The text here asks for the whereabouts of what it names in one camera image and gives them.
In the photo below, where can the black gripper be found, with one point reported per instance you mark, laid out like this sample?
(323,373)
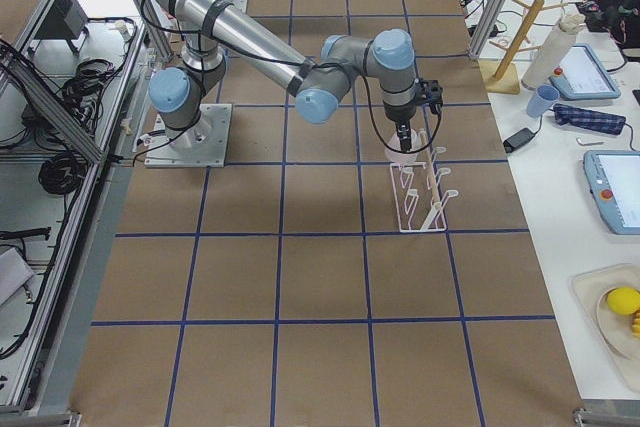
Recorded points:
(398,115)

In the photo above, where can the pink plastic cup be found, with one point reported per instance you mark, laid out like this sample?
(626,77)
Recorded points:
(394,154)

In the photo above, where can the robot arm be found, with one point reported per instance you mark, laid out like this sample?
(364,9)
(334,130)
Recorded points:
(317,87)

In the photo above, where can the light blue cup on desk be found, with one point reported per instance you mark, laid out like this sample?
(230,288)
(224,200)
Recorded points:
(543,98)

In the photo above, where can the wooden mug tree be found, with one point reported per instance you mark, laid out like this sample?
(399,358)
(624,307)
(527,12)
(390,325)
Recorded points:
(502,77)

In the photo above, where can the black power adapter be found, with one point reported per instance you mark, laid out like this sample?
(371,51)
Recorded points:
(518,140)

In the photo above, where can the blue plaid cloth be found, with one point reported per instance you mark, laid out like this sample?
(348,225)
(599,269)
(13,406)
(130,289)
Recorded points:
(592,120)

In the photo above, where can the beige water bottle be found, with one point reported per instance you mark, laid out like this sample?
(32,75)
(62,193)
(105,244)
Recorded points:
(556,45)

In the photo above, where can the blue teach pendant far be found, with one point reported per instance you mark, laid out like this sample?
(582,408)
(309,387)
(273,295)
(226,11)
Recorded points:
(581,76)

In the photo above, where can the blue teach pendant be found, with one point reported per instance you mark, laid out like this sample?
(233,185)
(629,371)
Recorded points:
(613,179)
(581,76)

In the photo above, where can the blue teach pendant near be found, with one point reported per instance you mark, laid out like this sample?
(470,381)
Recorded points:
(613,179)

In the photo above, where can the yellow lemon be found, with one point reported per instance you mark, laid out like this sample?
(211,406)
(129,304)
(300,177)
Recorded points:
(623,300)

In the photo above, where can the beige tray with plate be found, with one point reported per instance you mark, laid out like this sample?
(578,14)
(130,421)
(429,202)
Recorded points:
(614,330)

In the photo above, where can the white wire cup rack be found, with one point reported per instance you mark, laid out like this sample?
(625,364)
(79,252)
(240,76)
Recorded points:
(419,200)

